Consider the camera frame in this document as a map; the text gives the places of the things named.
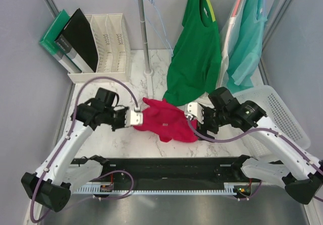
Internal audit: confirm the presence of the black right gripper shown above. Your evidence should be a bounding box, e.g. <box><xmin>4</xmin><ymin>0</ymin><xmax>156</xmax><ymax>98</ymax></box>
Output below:
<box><xmin>194</xmin><ymin>104</ymin><xmax>229</xmax><ymax>143</ymax></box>

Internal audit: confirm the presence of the red t shirt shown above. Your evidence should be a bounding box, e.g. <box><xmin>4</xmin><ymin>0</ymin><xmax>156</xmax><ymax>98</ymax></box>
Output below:
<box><xmin>134</xmin><ymin>97</ymin><xmax>198</xmax><ymax>143</ymax></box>

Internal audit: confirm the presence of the light blue wire hanger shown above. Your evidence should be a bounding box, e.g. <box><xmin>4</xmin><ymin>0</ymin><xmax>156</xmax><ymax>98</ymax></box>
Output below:
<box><xmin>130</xmin><ymin>0</ymin><xmax>175</xmax><ymax>57</ymax></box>

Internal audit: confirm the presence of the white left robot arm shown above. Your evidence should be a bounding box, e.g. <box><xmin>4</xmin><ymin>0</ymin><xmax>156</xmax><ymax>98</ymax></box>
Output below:
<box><xmin>21</xmin><ymin>88</ymin><xmax>129</xmax><ymax>212</ymax></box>

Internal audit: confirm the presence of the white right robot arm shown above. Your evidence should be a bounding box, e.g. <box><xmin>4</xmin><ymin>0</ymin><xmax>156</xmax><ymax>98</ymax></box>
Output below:
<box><xmin>186</xmin><ymin>87</ymin><xmax>322</xmax><ymax>205</ymax></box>

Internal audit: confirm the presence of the green t shirt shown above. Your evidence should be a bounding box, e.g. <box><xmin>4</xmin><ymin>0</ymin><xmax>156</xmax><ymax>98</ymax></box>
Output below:
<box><xmin>164</xmin><ymin>0</ymin><xmax>222</xmax><ymax>106</ymax></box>

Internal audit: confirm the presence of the teal t shirt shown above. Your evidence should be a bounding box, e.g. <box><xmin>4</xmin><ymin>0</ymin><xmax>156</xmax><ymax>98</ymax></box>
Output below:
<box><xmin>227</xmin><ymin>0</ymin><xmax>267</xmax><ymax>93</ymax></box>

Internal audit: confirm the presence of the metal clothes rack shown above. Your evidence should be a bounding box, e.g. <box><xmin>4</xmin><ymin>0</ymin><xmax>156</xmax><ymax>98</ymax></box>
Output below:
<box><xmin>135</xmin><ymin>0</ymin><xmax>290</xmax><ymax>99</ymax></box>

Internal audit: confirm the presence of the white plastic laundry basket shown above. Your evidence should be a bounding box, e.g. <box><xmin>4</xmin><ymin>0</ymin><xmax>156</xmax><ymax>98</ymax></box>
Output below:
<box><xmin>233</xmin><ymin>85</ymin><xmax>311</xmax><ymax>162</ymax></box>

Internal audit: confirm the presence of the white file organizer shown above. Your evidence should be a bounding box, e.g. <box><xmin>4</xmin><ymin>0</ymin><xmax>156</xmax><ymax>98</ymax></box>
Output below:
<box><xmin>68</xmin><ymin>13</ymin><xmax>132</xmax><ymax>84</ymax></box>

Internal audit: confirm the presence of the green folder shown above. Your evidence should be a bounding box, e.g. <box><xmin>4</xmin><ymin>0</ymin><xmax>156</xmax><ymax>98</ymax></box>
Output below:
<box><xmin>39</xmin><ymin>10</ymin><xmax>81</xmax><ymax>74</ymax></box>

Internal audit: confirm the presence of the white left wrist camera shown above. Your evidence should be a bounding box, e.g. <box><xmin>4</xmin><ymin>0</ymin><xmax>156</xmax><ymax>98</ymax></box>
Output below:
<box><xmin>125</xmin><ymin>110</ymin><xmax>143</xmax><ymax>127</ymax></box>

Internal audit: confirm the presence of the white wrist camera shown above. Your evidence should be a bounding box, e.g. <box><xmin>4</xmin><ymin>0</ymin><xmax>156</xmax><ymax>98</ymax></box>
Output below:
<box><xmin>125</xmin><ymin>110</ymin><xmax>143</xmax><ymax>127</ymax></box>
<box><xmin>184</xmin><ymin>102</ymin><xmax>203</xmax><ymax>123</ymax></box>

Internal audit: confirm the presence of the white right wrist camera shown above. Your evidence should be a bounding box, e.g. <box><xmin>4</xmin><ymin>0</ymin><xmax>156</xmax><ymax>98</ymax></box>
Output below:
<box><xmin>184</xmin><ymin>102</ymin><xmax>203</xmax><ymax>123</ymax></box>

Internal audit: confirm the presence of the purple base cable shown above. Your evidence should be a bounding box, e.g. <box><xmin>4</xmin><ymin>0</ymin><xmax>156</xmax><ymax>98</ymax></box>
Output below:
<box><xmin>92</xmin><ymin>171</ymin><xmax>134</xmax><ymax>202</ymax></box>

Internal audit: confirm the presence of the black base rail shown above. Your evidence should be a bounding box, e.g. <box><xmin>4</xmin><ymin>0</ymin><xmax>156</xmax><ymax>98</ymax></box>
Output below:
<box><xmin>69</xmin><ymin>154</ymin><xmax>286</xmax><ymax>192</ymax></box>

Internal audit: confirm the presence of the white slotted cable duct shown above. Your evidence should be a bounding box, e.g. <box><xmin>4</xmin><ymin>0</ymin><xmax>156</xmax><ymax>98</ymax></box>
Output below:
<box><xmin>73</xmin><ymin>182</ymin><xmax>251</xmax><ymax>196</ymax></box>

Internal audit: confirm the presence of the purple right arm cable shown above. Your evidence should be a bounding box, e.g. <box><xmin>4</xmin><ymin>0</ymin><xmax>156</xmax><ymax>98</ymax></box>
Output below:
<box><xmin>188</xmin><ymin>118</ymin><xmax>323</xmax><ymax>202</ymax></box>

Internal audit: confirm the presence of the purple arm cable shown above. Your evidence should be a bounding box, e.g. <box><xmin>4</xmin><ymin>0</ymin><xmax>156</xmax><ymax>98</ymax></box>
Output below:
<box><xmin>29</xmin><ymin>75</ymin><xmax>142</xmax><ymax>223</ymax></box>
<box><xmin>188</xmin><ymin>118</ymin><xmax>323</xmax><ymax>202</ymax></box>

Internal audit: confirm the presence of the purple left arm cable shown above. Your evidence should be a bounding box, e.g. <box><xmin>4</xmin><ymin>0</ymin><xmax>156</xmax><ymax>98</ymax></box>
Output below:
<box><xmin>29</xmin><ymin>75</ymin><xmax>142</xmax><ymax>223</ymax></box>

